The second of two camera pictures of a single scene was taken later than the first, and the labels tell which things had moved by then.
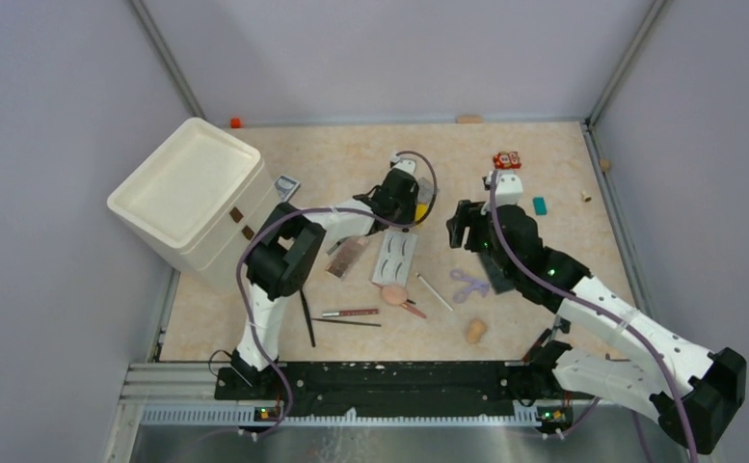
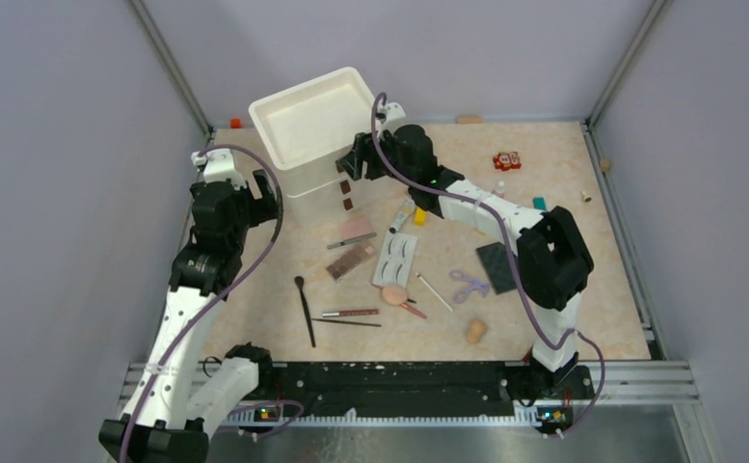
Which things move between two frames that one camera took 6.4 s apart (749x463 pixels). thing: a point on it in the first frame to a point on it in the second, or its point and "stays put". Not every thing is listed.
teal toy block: x=540 y=205 stays put
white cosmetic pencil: x=435 y=293 stays put
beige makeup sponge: x=475 y=331 stays put
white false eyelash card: x=395 y=258 stays put
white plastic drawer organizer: x=197 y=201 to x=301 y=129
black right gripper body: x=474 y=214 to x=365 y=150
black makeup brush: x=308 y=317 stays put
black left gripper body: x=405 y=211 to x=254 y=210
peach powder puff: x=394 y=294 stays put
